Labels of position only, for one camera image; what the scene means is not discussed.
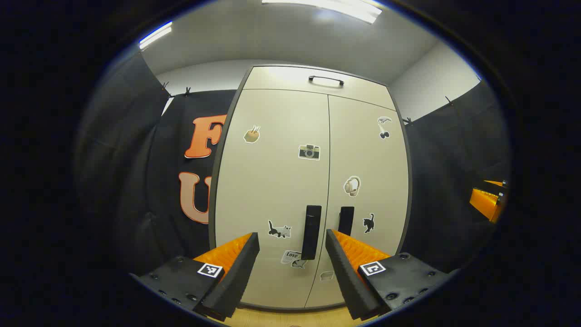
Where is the black drawer handle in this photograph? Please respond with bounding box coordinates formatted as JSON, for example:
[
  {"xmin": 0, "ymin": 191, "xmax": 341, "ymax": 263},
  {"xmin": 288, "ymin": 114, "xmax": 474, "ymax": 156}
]
[{"xmin": 309, "ymin": 76, "xmax": 345, "ymax": 87}]

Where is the black door handle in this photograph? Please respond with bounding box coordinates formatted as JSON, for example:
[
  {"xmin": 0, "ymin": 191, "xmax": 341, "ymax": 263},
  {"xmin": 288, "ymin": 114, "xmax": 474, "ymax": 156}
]
[
  {"xmin": 338, "ymin": 207, "xmax": 355, "ymax": 237},
  {"xmin": 301, "ymin": 205, "xmax": 322, "ymax": 260}
]

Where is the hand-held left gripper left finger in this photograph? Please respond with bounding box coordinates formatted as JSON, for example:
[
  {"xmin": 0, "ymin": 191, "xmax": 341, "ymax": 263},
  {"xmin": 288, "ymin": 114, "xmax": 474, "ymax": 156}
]
[{"xmin": 129, "ymin": 232, "xmax": 261, "ymax": 323}]

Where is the ceiling strip light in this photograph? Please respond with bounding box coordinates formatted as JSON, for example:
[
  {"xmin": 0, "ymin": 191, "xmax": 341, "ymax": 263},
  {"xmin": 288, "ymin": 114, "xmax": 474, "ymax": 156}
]
[
  {"xmin": 138, "ymin": 22, "xmax": 173, "ymax": 50},
  {"xmin": 261, "ymin": 0, "xmax": 383, "ymax": 24}
]

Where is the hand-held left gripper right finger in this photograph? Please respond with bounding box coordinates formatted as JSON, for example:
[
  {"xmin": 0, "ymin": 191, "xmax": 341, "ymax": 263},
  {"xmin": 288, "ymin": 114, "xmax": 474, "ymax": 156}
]
[{"xmin": 325, "ymin": 228, "xmax": 459, "ymax": 321}]

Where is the beige cabinet door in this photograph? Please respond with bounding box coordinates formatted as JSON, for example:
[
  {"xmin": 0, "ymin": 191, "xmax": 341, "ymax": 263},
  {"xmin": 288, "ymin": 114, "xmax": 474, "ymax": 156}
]
[
  {"xmin": 214, "ymin": 89, "xmax": 330, "ymax": 309},
  {"xmin": 304, "ymin": 94, "xmax": 410, "ymax": 309}
]

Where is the beige cabinet drawer front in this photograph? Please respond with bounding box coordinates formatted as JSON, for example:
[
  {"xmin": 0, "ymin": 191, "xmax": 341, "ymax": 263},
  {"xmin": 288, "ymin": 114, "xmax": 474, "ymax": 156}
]
[{"xmin": 243, "ymin": 66, "xmax": 396, "ymax": 110}]

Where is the beige double-door shoe cabinet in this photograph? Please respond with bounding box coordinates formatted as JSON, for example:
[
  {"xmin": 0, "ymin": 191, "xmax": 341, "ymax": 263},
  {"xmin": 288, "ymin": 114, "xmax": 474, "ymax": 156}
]
[{"xmin": 209, "ymin": 64, "xmax": 413, "ymax": 312}]

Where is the black backdrop cloth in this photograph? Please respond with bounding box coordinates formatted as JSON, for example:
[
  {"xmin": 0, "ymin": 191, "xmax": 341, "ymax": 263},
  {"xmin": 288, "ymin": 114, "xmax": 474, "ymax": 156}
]
[{"xmin": 75, "ymin": 50, "xmax": 511, "ymax": 273}]

